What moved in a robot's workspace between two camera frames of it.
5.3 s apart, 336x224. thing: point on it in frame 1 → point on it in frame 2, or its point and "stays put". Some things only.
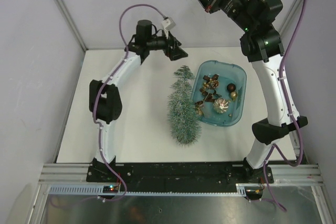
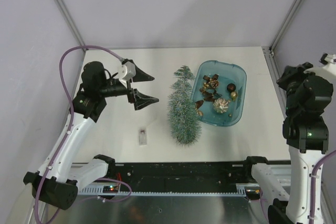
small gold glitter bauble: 233,95 stays put
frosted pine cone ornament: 214,84 stays put
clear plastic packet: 208,109 → 143,137
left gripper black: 176,52 → 140,100
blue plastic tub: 220,88 stays put
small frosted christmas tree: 184,117 stays put
